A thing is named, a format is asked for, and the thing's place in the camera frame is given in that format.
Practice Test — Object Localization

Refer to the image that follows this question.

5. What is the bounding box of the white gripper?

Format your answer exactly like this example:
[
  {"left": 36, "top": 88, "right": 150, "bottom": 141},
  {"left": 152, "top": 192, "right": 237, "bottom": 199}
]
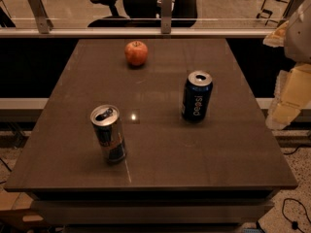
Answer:
[{"left": 263, "top": 0, "right": 311, "bottom": 130}]

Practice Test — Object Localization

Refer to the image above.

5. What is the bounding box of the blue pepsi can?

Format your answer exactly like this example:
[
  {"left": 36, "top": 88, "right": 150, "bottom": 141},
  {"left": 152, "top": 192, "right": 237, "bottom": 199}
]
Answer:
[{"left": 182, "top": 70, "right": 213, "bottom": 122}]

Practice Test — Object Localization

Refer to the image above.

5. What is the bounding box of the silver red bull can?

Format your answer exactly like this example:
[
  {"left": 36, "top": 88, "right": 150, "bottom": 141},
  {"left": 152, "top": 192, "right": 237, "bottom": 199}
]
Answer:
[{"left": 90, "top": 105, "right": 126, "bottom": 163}]

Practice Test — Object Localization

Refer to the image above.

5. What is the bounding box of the wooden cart in background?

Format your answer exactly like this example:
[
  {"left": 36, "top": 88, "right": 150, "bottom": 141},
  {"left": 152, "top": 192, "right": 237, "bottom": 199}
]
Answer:
[{"left": 256, "top": 0, "right": 291, "bottom": 25}]

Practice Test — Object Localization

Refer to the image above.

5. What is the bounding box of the red apple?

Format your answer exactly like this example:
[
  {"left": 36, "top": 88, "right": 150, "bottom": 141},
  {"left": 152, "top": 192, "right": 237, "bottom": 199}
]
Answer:
[{"left": 124, "top": 41, "right": 148, "bottom": 66}]

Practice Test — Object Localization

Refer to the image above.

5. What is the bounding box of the black office chair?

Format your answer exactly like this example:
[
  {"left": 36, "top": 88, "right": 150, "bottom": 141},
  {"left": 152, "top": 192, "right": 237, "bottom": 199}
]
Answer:
[{"left": 88, "top": 0, "right": 197, "bottom": 27}]

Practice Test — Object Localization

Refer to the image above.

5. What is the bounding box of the grey table base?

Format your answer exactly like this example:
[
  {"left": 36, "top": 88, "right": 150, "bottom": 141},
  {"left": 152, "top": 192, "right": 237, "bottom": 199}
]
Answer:
[{"left": 31, "top": 200, "right": 274, "bottom": 233}]

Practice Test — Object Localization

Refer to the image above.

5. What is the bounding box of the right metal glass bracket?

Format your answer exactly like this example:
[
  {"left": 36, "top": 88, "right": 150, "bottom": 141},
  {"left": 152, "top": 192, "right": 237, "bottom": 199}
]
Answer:
[{"left": 282, "top": 0, "right": 304, "bottom": 19}]

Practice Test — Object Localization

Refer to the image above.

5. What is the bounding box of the metal glass bracket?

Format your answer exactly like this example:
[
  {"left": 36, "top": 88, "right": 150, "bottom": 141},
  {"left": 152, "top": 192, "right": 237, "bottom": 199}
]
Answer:
[
  {"left": 161, "top": 0, "right": 172, "bottom": 34},
  {"left": 27, "top": 0, "right": 53, "bottom": 34},
  {"left": 282, "top": 0, "right": 304, "bottom": 19}
]

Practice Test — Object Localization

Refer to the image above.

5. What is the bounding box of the middle metal glass bracket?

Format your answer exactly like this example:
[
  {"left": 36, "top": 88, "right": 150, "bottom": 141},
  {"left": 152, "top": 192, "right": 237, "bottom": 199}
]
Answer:
[{"left": 161, "top": 0, "right": 172, "bottom": 34}]

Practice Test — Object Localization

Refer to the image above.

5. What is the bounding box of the black cable on floor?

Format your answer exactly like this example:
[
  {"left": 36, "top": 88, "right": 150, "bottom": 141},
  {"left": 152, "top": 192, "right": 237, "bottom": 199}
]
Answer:
[{"left": 281, "top": 197, "right": 311, "bottom": 233}]

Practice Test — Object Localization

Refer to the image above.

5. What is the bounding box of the left metal glass bracket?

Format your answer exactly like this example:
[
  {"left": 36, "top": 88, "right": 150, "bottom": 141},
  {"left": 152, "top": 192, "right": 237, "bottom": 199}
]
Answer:
[{"left": 27, "top": 0, "right": 53, "bottom": 34}]

